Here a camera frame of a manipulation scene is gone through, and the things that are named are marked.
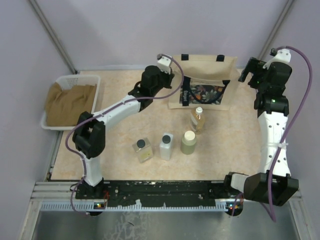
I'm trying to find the aluminium front frame rails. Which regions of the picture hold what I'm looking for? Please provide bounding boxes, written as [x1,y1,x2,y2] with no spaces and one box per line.
[29,181,302,201]

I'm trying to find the white slotted cable duct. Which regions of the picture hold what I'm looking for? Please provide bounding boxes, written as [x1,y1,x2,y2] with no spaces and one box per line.
[40,199,234,213]

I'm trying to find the olive green bottle cream cap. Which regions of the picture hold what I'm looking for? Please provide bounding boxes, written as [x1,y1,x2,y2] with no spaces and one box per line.
[180,130,197,155]

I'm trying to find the amber liquid clear bottle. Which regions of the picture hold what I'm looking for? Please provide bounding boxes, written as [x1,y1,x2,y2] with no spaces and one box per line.
[189,107,206,134]

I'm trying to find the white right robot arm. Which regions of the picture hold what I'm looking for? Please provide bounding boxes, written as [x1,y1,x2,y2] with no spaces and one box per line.
[223,57,299,206]

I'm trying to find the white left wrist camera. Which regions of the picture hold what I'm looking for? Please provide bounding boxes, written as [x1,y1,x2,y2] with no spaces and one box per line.
[157,54,172,75]

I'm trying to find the cream canvas tote bag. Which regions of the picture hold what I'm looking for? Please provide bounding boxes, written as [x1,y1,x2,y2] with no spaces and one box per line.
[168,54,240,111]

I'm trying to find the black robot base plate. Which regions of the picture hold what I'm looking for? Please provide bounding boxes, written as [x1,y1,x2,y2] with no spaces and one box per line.
[69,180,243,216]

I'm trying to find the aluminium frame rail right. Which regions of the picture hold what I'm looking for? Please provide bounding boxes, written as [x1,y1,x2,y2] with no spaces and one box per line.
[257,0,296,59]

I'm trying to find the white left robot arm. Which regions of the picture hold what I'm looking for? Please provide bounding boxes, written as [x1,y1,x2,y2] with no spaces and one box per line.
[72,65,174,199]

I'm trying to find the aluminium frame rail left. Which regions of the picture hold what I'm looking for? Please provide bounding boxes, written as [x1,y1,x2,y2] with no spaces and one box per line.
[27,0,79,75]

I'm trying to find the white plastic basket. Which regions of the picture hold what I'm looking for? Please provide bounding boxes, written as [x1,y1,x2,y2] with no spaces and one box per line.
[40,74,101,131]

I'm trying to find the clear square bottle black cap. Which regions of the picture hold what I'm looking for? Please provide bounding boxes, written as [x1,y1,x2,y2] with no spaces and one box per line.
[132,137,153,163]

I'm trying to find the white square bottle black cap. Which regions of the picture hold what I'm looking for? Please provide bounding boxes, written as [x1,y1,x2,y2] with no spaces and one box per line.
[159,132,174,161]

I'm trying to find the aluminium frame rail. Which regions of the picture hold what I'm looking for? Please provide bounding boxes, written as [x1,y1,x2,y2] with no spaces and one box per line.
[257,0,296,59]
[27,0,79,75]

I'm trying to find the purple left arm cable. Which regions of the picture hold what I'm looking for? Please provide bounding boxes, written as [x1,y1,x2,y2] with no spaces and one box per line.
[65,53,186,217]

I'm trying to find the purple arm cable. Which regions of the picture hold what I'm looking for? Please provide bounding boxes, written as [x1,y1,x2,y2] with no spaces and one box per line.
[65,53,186,217]
[231,45,313,223]

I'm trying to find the brown cloth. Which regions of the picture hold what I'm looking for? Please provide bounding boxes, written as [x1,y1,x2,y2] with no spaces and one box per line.
[44,83,97,127]

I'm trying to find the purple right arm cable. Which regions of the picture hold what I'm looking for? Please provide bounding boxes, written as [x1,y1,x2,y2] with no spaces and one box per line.
[231,45,313,223]

